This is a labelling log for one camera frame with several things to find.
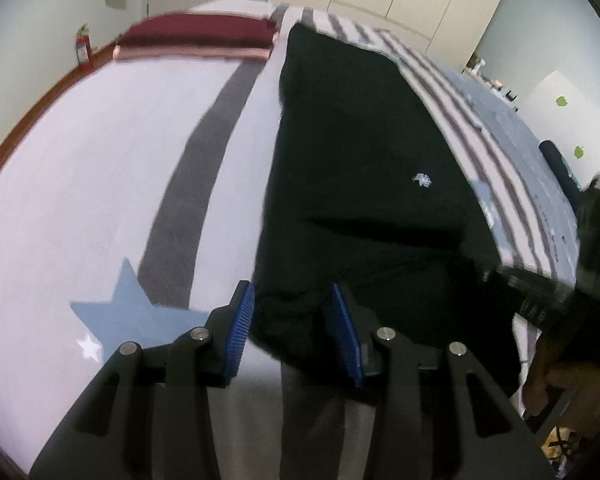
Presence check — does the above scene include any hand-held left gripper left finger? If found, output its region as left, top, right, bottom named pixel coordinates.
left=29, top=280, right=257, bottom=480

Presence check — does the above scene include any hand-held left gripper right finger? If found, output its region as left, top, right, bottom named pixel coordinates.
left=330, top=282, right=556, bottom=480

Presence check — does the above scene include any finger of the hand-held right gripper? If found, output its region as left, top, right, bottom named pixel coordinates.
left=480, top=262, right=513, bottom=306

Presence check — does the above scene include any black t-shirt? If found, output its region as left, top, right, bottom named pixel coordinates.
left=250, top=24, right=531, bottom=396

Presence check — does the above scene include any person's right hand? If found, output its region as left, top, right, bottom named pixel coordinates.
left=522, top=332, right=581, bottom=416

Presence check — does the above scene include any dark blue bolster pillow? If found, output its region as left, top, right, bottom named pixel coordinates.
left=539, top=140, right=586, bottom=201

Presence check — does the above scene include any white board with green stickers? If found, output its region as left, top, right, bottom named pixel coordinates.
left=517, top=70, right=600, bottom=186

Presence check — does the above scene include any white bedside table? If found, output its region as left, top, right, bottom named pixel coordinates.
left=462, top=57, right=521, bottom=111

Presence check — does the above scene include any striped star-print bed sheet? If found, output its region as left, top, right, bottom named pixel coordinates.
left=0, top=0, right=588, bottom=480

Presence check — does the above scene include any pink folded garment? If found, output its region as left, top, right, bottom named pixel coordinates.
left=112, top=42, right=281, bottom=64

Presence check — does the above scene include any maroon folded garment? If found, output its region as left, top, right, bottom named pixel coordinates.
left=117, top=12, right=276, bottom=51

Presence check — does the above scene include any red fire extinguisher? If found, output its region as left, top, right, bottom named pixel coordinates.
left=75, top=22, right=95, bottom=73

